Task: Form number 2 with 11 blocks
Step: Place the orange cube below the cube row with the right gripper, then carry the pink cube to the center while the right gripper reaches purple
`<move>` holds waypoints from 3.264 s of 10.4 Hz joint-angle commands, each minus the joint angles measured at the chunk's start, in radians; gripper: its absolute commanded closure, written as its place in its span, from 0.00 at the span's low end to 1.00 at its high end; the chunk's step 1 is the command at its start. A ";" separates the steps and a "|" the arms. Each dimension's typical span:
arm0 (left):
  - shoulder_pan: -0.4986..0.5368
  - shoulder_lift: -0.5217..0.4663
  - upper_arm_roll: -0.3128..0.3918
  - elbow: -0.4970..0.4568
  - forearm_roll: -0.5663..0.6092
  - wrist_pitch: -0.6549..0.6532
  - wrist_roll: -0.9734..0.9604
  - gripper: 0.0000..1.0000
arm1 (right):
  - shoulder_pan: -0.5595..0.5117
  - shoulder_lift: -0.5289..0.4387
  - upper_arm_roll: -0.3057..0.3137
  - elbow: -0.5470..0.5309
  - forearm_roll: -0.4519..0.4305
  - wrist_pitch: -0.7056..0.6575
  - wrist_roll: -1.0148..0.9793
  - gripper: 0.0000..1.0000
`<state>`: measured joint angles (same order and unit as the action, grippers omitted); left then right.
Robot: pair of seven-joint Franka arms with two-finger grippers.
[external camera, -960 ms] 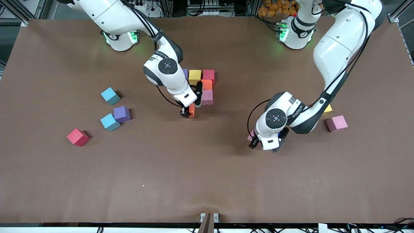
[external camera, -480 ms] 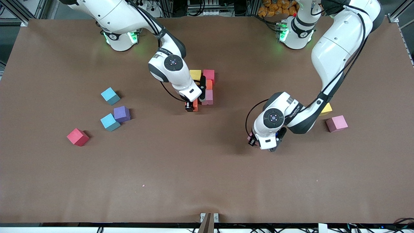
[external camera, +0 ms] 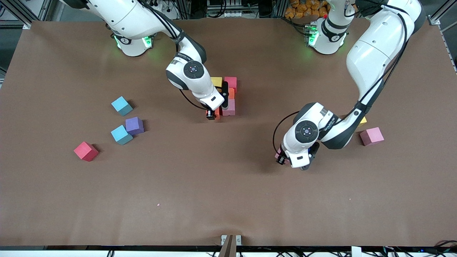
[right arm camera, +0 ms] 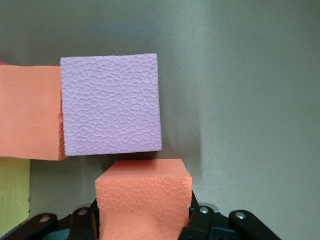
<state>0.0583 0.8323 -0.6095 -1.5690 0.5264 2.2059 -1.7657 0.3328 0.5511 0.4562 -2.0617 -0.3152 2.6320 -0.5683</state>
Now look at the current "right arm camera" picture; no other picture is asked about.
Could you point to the orange foam block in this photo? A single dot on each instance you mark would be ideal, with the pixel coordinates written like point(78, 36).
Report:
point(142, 200)
point(30, 112)

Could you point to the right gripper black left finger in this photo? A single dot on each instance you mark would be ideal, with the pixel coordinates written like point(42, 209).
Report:
point(80, 222)

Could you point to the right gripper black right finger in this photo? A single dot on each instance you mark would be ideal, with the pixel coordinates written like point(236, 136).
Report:
point(202, 220)

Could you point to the yellow foam block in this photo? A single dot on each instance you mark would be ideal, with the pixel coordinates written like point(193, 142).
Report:
point(13, 195)

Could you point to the pink foam block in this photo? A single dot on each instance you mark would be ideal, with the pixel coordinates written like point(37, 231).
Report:
point(111, 105)

